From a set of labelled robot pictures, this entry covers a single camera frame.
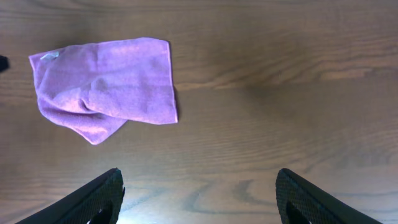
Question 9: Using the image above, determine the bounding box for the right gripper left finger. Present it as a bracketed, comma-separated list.
[17, 168, 125, 224]

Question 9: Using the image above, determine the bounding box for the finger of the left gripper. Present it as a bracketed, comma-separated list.
[0, 55, 9, 73]

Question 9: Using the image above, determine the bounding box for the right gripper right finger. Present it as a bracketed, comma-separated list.
[275, 168, 381, 224]

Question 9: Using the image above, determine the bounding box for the purple microfiber cloth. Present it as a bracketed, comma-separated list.
[29, 37, 178, 145]

